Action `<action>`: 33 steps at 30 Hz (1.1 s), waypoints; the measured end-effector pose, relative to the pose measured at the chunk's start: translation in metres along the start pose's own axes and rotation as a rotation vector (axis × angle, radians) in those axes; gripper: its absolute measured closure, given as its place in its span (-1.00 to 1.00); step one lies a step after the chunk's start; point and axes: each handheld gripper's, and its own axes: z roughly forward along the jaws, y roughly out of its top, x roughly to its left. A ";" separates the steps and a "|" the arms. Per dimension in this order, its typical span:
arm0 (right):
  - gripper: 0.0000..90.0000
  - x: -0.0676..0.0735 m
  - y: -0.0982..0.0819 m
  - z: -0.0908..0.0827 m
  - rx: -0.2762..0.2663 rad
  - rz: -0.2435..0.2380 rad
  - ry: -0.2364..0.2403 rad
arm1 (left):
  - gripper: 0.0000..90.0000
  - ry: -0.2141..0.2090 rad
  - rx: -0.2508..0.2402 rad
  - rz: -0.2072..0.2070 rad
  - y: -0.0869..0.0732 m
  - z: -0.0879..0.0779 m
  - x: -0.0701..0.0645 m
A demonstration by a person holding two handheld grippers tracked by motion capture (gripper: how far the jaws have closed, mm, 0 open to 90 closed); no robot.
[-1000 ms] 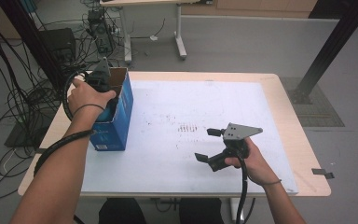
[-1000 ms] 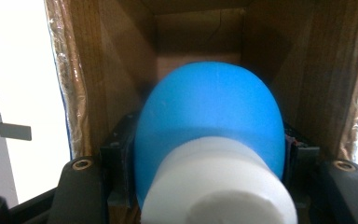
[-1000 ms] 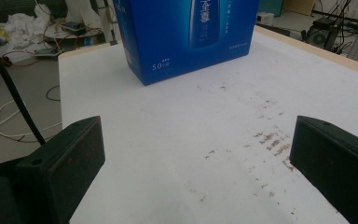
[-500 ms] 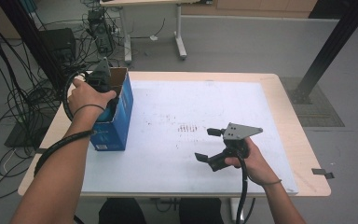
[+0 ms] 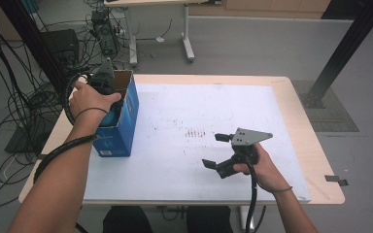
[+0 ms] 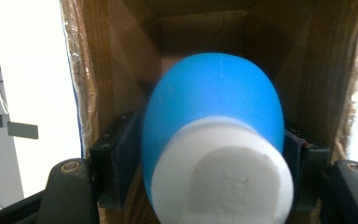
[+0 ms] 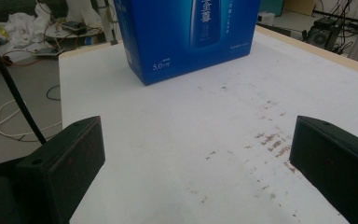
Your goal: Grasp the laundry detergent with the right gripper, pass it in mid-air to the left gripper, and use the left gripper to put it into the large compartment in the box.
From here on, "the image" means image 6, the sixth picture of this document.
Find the blue bottle with white cap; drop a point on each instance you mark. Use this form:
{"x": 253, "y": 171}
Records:
{"x": 211, "y": 93}

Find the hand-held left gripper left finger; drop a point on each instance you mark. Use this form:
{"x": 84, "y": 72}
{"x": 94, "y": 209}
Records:
{"x": 115, "y": 155}

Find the blue cardboard box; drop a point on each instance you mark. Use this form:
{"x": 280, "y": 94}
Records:
{"x": 307, "y": 62}

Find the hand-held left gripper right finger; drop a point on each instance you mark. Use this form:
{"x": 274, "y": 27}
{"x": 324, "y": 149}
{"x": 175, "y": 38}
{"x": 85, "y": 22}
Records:
{"x": 304, "y": 168}

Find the grey tape strip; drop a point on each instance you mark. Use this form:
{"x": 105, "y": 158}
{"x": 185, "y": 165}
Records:
{"x": 23, "y": 130}

